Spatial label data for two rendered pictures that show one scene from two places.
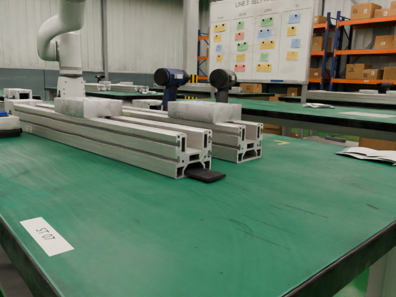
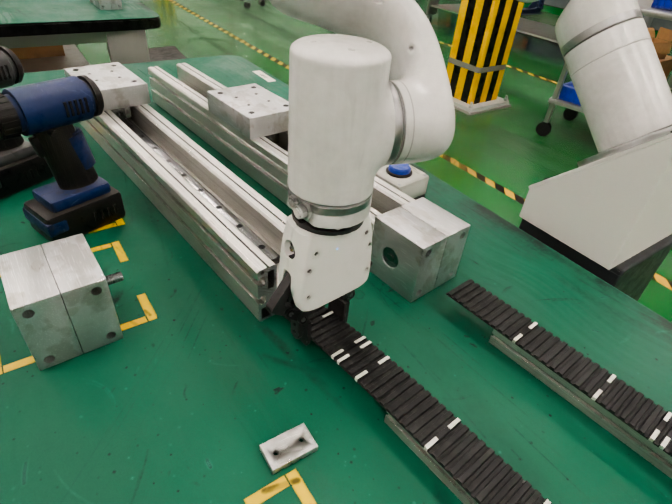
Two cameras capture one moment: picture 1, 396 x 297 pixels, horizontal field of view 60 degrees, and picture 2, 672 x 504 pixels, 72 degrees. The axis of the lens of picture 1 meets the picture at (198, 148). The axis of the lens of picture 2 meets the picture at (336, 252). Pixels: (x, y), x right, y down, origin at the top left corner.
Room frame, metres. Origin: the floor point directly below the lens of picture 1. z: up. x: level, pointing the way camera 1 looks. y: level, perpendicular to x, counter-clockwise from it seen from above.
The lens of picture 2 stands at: (1.77, 0.55, 1.22)
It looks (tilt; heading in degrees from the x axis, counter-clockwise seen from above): 37 degrees down; 184
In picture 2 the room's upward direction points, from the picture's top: 5 degrees clockwise
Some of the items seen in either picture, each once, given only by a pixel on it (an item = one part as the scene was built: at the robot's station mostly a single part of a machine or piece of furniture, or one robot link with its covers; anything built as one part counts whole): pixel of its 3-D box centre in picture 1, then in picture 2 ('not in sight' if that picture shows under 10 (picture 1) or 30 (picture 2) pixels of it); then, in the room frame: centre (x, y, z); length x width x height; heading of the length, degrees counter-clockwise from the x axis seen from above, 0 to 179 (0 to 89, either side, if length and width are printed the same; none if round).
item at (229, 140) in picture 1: (144, 124); (162, 161); (1.06, 0.17, 0.82); 0.80 x 0.10 x 0.09; 47
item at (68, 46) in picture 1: (68, 50); (340, 119); (1.37, 0.51, 1.06); 0.09 x 0.08 x 0.13; 116
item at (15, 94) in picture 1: (19, 97); not in sight; (2.09, 1.10, 0.83); 0.11 x 0.10 x 0.10; 138
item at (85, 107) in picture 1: (87, 111); (253, 116); (0.92, 0.30, 0.87); 0.16 x 0.11 x 0.07; 47
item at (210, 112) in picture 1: (203, 115); (108, 92); (0.89, -0.01, 0.87); 0.16 x 0.11 x 0.07; 47
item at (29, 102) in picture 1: (20, 113); (422, 245); (1.21, 0.63, 0.83); 0.12 x 0.09 x 0.10; 137
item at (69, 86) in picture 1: (71, 87); (325, 247); (1.37, 0.51, 0.92); 0.10 x 0.07 x 0.11; 137
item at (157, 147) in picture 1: (88, 129); (254, 139); (0.92, 0.30, 0.82); 0.80 x 0.10 x 0.09; 47
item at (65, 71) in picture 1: (71, 71); (327, 198); (1.37, 0.51, 0.98); 0.09 x 0.08 x 0.03; 137
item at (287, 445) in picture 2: not in sight; (288, 447); (1.53, 0.50, 0.78); 0.05 x 0.03 x 0.01; 130
